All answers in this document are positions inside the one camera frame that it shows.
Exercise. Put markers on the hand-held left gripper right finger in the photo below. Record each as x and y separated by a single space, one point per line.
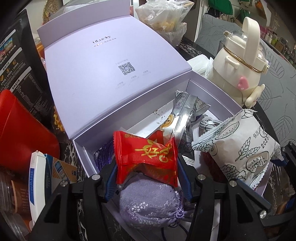
182 176

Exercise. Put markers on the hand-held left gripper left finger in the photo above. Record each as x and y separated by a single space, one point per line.
111 185

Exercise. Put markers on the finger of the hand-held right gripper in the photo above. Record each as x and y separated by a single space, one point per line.
272 214
289 154

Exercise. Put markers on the dark red fuzzy pouch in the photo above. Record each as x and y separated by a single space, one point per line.
208 162

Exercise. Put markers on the purple embroidered sachet pouch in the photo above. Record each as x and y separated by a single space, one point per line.
148 201

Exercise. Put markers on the red snack packet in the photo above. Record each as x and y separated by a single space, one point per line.
143 157

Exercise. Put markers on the white printed snack packet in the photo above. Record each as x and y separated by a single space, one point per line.
235 148

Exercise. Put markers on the silver snack packet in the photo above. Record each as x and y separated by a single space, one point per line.
182 115

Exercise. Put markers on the lavender gift box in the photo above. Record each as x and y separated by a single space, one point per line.
92 81

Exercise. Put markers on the grey leaf chair cover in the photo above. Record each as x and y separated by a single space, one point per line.
279 92
215 30

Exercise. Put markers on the blue white carton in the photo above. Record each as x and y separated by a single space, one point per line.
44 180

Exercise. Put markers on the yellow beaded item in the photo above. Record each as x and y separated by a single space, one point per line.
58 121

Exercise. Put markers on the brown jar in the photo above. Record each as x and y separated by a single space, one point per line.
16 192

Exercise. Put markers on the red canister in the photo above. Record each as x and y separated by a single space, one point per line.
25 134

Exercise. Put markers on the white cartoon water bottle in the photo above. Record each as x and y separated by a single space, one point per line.
231 67

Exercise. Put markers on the row of bottles and jars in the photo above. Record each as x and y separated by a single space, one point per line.
279 46

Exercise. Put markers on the white tissue pack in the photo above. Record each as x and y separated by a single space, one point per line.
198 64

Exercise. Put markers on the black printed bag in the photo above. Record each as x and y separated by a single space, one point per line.
23 58

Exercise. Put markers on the clear plastic bag of snacks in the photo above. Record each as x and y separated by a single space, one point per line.
164 20

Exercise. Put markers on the green tote bag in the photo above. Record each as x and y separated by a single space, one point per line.
220 7

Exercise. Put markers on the woven straw mat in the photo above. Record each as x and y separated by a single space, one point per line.
52 10

